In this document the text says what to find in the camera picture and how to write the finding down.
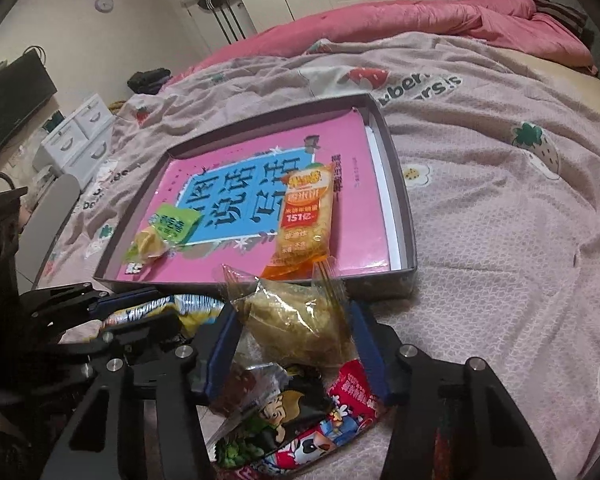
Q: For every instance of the black television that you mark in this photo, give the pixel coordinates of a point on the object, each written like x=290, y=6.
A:
x=10, y=105

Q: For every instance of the dark striped pillow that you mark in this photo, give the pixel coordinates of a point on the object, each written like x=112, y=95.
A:
x=560, y=10

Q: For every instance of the pink quilt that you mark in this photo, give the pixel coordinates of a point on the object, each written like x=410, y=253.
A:
x=360, y=17

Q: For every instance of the round wall clock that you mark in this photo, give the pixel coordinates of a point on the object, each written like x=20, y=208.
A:
x=104, y=3

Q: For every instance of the black cartoon snack packet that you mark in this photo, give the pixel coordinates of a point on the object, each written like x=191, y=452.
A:
x=285, y=410

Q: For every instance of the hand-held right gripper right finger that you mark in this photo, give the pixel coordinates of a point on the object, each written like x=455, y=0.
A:
x=371, y=355

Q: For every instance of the strawberry printed pink blanket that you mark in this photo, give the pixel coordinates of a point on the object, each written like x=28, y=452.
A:
x=495, y=220

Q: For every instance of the green packet with yellow pastry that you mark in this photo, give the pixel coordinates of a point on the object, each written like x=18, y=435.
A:
x=172, y=225

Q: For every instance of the white drawer cabinet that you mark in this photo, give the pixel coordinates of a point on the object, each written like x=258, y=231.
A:
x=77, y=135

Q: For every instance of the black bag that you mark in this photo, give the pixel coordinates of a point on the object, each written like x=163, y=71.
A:
x=149, y=80

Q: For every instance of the clear packet of brown snack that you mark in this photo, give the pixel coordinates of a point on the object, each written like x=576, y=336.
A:
x=295, y=322

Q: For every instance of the beige bed sheet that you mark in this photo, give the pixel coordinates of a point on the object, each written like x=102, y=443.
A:
x=565, y=80

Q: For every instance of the red cartoon snack packet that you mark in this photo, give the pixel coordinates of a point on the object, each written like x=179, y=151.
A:
x=352, y=400

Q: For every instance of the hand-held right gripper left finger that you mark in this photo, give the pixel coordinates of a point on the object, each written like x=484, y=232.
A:
x=221, y=355

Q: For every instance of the coat rack with bags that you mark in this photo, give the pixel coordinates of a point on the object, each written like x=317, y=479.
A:
x=215, y=2

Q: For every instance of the pink book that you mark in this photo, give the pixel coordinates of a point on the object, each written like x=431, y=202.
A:
x=350, y=180

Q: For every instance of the orange cracker packet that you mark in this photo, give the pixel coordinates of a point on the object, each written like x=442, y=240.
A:
x=302, y=225

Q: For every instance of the pink box tray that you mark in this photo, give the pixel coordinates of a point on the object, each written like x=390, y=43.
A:
x=405, y=240

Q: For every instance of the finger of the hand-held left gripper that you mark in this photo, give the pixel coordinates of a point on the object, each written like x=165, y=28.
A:
x=140, y=332
x=125, y=299

